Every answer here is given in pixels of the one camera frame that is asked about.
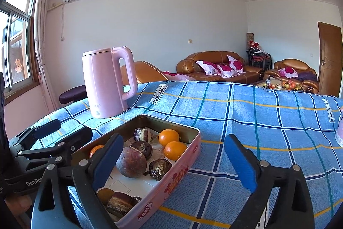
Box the pink floral blanket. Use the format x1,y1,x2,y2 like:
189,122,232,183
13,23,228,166
163,71,188,81

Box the stacked dark chairs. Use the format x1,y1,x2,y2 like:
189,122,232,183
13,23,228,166
247,47,272,70

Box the cluttered coffee table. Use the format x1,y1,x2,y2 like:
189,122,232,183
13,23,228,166
253,78,308,91

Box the brown wooden door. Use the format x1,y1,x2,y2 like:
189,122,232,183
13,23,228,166
317,21,343,98

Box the printed paper leaflet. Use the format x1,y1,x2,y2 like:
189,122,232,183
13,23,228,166
108,135,172,208

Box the small mandarin orange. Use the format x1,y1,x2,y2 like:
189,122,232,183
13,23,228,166
89,145,105,159

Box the nut topped pastry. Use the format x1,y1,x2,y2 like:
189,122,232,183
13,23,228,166
148,159,173,181

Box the pink cartoon plastic bucket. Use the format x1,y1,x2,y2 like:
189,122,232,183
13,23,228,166
335,107,343,149

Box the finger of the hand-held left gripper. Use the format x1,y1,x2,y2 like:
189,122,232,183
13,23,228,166
17,126,93,168
8,119,62,152

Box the window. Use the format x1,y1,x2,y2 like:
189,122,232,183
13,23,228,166
0,0,38,101

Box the pink tin box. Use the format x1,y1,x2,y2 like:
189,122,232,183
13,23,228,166
70,114,201,223

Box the small brown round fruit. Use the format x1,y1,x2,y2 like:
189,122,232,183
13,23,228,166
97,188,115,205

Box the brown leather three-seat sofa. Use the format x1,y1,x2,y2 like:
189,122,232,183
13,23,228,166
176,51,264,82

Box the dark purple round stool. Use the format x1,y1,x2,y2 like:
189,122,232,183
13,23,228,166
59,85,87,105

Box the brown leather recliner chair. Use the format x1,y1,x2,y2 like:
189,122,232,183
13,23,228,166
120,61,169,85

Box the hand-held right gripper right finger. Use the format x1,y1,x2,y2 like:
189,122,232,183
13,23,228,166
224,134,315,229

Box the pink curtain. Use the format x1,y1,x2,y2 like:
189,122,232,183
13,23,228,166
33,0,55,109

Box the pink floral cushion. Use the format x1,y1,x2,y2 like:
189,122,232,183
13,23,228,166
227,55,245,73
196,61,221,76
217,64,240,78
279,67,298,78

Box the pink electric kettle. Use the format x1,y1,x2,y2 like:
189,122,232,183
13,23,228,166
82,46,138,119

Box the blue plaid tablecloth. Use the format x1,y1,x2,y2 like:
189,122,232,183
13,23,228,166
27,80,343,229

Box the purple cloth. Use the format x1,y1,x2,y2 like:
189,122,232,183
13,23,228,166
297,72,317,82

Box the purple passion fruit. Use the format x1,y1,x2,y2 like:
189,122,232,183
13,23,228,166
116,147,148,178

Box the person's left hand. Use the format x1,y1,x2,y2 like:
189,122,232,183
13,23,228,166
5,195,33,219

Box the brown leather armchair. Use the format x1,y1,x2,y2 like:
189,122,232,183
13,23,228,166
264,59,319,94

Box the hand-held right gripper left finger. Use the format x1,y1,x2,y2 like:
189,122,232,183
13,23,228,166
31,133,124,229

